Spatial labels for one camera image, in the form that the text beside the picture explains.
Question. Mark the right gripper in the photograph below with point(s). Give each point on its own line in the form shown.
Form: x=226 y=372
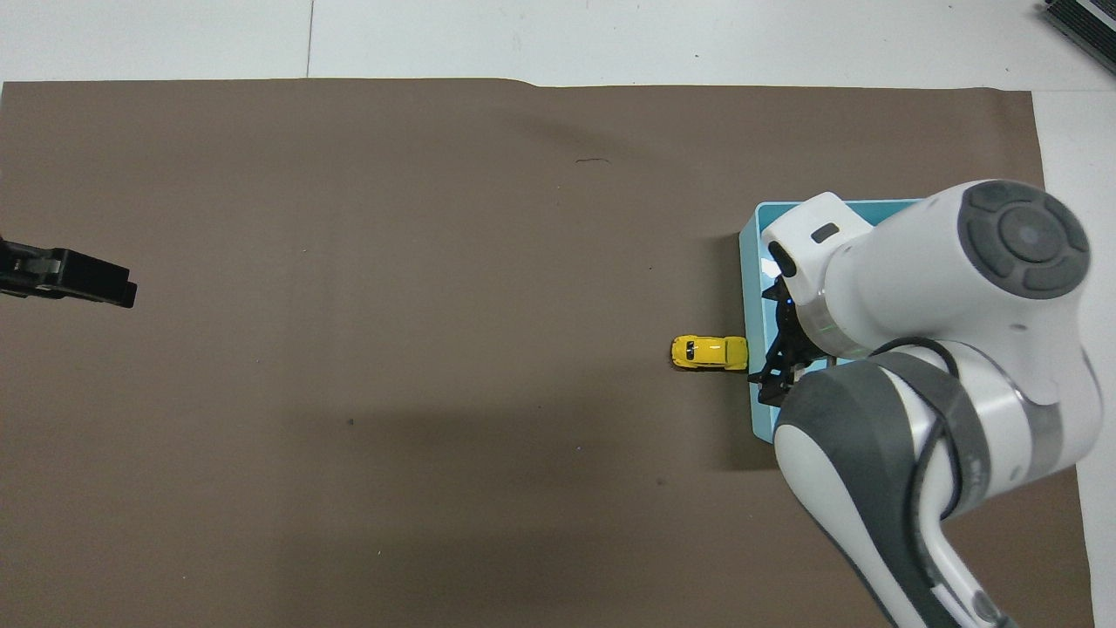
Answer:
x=792 y=330

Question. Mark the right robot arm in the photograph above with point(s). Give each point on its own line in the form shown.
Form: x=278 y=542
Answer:
x=915 y=279

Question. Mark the yellow toy beetle car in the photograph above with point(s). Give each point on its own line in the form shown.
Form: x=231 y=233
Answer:
x=708 y=351

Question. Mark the light blue plastic box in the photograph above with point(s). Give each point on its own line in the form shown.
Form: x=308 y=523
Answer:
x=755 y=349

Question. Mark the black stand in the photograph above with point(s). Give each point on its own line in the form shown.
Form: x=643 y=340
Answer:
x=1085 y=22

